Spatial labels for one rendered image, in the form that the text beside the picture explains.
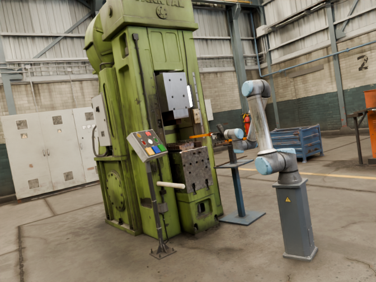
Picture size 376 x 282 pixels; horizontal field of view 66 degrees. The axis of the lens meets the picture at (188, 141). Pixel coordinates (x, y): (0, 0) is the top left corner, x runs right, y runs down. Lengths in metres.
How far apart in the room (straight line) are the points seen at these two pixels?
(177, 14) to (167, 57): 0.52
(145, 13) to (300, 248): 2.69
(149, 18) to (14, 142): 5.45
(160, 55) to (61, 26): 6.43
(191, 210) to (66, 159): 5.35
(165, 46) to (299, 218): 2.23
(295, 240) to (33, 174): 6.60
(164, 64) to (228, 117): 8.00
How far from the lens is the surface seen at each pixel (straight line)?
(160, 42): 3.38
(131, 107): 3.33
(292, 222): 2.47
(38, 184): 7.99
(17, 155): 7.95
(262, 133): 2.26
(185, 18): 3.66
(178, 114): 3.11
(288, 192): 2.39
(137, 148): 2.59
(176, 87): 3.16
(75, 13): 9.73
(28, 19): 9.48
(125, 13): 3.23
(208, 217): 3.32
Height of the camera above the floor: 1.19
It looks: 3 degrees down
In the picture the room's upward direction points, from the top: 10 degrees counter-clockwise
